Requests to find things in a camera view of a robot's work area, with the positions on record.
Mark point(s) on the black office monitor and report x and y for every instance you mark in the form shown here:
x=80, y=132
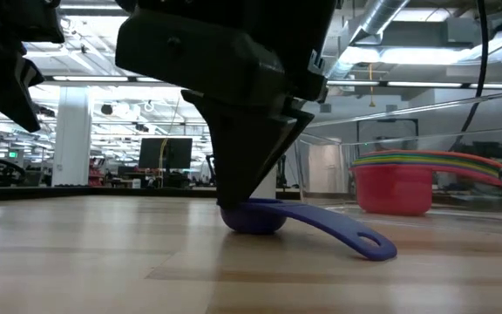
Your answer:
x=166, y=152

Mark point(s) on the clear plastic basket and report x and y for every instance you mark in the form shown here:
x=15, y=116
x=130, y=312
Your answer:
x=325, y=183

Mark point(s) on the white building column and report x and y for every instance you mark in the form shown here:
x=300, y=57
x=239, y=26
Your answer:
x=73, y=131

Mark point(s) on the red measuring cup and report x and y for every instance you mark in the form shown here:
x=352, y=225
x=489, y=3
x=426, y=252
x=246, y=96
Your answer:
x=390, y=192

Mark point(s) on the linear ceiling light rail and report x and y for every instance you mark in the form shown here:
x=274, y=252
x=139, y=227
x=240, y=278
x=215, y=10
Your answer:
x=90, y=79

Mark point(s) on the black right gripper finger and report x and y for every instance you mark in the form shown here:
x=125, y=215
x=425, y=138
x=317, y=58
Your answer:
x=242, y=148

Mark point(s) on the white plant pot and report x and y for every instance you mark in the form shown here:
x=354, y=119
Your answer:
x=267, y=187

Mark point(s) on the purple measuring cup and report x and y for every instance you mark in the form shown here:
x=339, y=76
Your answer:
x=342, y=227

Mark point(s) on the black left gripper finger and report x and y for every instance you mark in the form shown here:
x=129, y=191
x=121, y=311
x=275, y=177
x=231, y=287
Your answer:
x=2, y=83

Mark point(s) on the silver ventilation duct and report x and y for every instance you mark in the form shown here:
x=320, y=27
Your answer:
x=377, y=22

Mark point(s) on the black aluminium table frame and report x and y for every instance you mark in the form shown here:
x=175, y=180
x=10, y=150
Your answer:
x=103, y=191

